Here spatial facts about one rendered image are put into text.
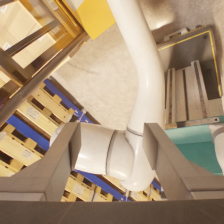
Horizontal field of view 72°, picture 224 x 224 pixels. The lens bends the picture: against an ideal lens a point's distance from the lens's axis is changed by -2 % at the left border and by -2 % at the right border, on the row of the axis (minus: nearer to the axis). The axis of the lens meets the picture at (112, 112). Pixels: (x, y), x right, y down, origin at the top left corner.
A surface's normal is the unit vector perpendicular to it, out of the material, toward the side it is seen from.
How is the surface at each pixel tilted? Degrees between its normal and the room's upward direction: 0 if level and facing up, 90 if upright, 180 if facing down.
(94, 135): 88
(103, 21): 0
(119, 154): 54
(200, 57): 0
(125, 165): 35
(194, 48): 0
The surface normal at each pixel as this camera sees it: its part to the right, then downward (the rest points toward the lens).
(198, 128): -0.26, 0.70
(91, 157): -0.22, 0.05
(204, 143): -0.49, -0.69
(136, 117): -0.67, -0.08
